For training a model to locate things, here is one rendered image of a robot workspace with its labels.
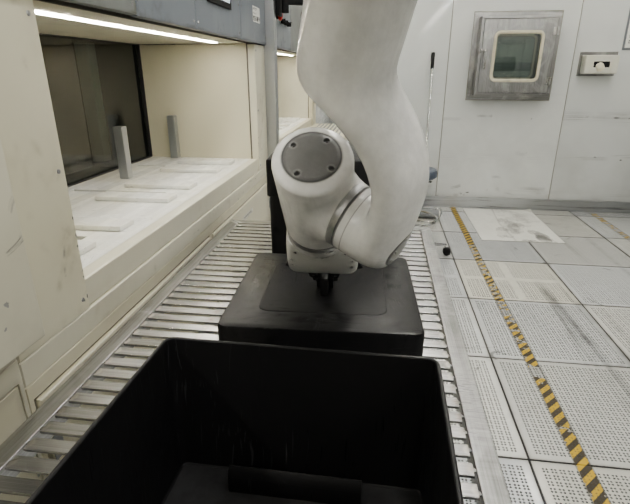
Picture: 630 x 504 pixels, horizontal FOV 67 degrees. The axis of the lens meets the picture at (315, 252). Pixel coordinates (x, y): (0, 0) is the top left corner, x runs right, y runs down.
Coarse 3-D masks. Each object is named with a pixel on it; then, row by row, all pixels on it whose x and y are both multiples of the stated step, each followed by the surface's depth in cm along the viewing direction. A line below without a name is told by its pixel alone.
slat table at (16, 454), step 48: (240, 240) 129; (432, 240) 129; (192, 288) 100; (432, 288) 103; (144, 336) 82; (192, 336) 82; (432, 336) 82; (96, 384) 69; (48, 432) 60; (480, 432) 60; (0, 480) 53; (480, 480) 53
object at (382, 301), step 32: (256, 256) 90; (256, 288) 77; (288, 288) 76; (320, 288) 73; (352, 288) 76; (384, 288) 77; (224, 320) 67; (256, 320) 67; (288, 320) 67; (320, 320) 67; (352, 320) 67; (384, 320) 67; (416, 320) 67; (384, 352) 65; (416, 352) 64
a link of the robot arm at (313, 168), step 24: (288, 144) 48; (312, 144) 48; (336, 144) 48; (288, 168) 47; (312, 168) 47; (336, 168) 46; (288, 192) 47; (312, 192) 46; (336, 192) 47; (360, 192) 49; (288, 216) 52; (312, 216) 49; (336, 216) 49; (312, 240) 55
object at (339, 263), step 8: (288, 240) 62; (288, 248) 63; (288, 256) 65; (296, 256) 64; (304, 256) 64; (336, 256) 63; (344, 256) 63; (288, 264) 69; (296, 264) 67; (304, 264) 67; (312, 264) 66; (320, 264) 66; (328, 264) 66; (336, 264) 66; (344, 264) 66; (352, 264) 66; (312, 272) 70; (320, 272) 70; (328, 272) 69; (336, 272) 69; (344, 272) 69; (352, 272) 69
